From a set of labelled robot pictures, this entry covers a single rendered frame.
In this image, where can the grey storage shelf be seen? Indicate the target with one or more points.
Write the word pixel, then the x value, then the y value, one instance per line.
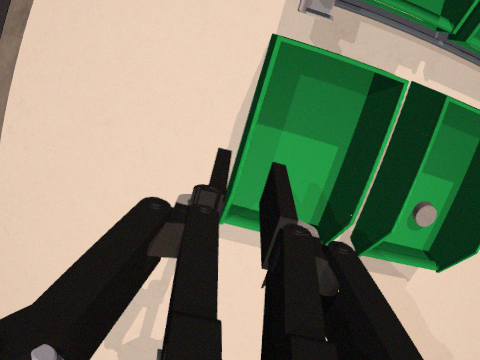
pixel 322 9

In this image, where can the green open-front bin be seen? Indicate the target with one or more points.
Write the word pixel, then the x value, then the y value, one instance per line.
pixel 328 121
pixel 449 179
pixel 433 12
pixel 469 32

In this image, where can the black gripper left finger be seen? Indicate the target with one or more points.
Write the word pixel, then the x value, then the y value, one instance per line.
pixel 70 320

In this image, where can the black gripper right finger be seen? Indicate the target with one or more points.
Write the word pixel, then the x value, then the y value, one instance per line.
pixel 358 321

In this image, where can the grey metal disc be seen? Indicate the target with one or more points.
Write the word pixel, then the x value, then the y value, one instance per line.
pixel 424 213

